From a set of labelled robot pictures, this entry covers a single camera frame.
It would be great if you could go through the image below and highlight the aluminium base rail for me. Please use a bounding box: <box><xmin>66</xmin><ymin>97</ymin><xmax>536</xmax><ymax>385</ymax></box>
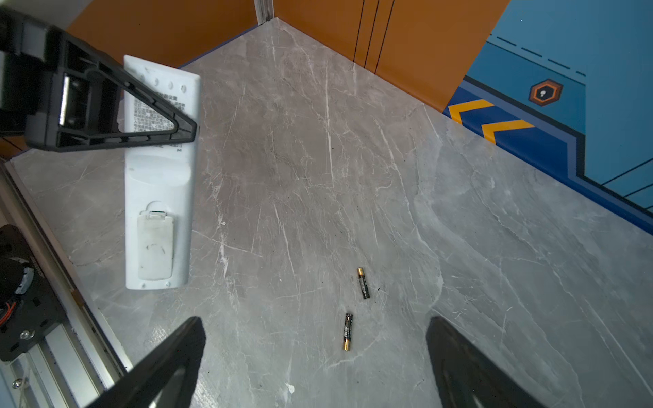
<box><xmin>1</xmin><ymin>161</ymin><xmax>133</xmax><ymax>407</ymax></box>

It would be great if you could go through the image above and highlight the white remote control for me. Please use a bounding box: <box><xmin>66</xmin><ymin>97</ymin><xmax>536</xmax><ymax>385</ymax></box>
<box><xmin>123</xmin><ymin>55</ymin><xmax>202</xmax><ymax>290</ymax></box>

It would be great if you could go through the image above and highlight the white battery cover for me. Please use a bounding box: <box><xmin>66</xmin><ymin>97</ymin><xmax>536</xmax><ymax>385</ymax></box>
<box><xmin>137</xmin><ymin>211</ymin><xmax>174</xmax><ymax>281</ymax></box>

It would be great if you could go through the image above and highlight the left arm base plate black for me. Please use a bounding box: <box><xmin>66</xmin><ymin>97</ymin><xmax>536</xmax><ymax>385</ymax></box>
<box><xmin>1</xmin><ymin>224</ymin><xmax>66</xmax><ymax>362</ymax></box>

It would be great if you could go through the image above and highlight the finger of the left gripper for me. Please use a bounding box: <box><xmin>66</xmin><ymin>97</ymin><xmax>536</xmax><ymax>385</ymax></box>
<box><xmin>25</xmin><ymin>25</ymin><xmax>198</xmax><ymax>152</ymax></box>

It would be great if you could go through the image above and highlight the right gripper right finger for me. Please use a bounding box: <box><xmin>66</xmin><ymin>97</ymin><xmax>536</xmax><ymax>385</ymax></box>
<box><xmin>426</xmin><ymin>316</ymin><xmax>543</xmax><ymax>407</ymax></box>

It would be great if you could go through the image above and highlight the black AAA battery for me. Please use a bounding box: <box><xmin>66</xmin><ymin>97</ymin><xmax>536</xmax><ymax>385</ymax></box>
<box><xmin>343</xmin><ymin>313</ymin><xmax>353</xmax><ymax>351</ymax></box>
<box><xmin>357</xmin><ymin>267</ymin><xmax>370</xmax><ymax>299</ymax></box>

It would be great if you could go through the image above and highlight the left aluminium corner post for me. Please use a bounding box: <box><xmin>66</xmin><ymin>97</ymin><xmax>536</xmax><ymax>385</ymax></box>
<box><xmin>253</xmin><ymin>0</ymin><xmax>275</xmax><ymax>26</ymax></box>

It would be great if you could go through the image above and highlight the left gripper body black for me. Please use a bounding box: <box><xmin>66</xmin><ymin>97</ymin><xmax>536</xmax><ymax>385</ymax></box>
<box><xmin>1</xmin><ymin>7</ymin><xmax>66</xmax><ymax>136</ymax></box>

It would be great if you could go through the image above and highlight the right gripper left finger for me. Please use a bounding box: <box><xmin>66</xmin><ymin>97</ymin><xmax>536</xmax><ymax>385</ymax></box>
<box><xmin>88</xmin><ymin>316</ymin><xmax>207</xmax><ymax>407</ymax></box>

